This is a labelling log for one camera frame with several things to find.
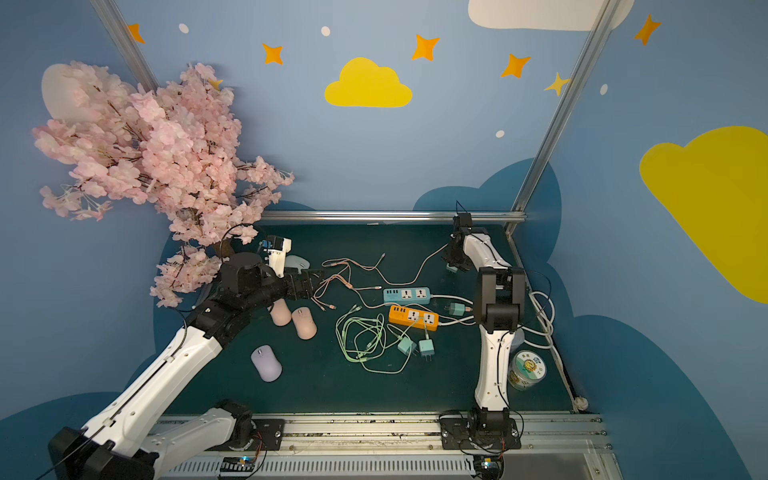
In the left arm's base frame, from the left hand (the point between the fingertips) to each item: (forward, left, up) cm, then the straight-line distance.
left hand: (311, 267), depth 74 cm
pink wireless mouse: (-3, +7, -26) cm, 27 cm away
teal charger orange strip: (-10, -32, -26) cm, 42 cm away
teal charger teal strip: (+19, -42, -25) cm, 52 cm away
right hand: (+22, -44, -23) cm, 55 cm away
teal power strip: (+7, -26, -25) cm, 37 cm away
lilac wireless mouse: (-16, +15, -25) cm, 33 cm away
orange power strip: (-1, -28, -25) cm, 38 cm away
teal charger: (+3, -42, -25) cm, 49 cm away
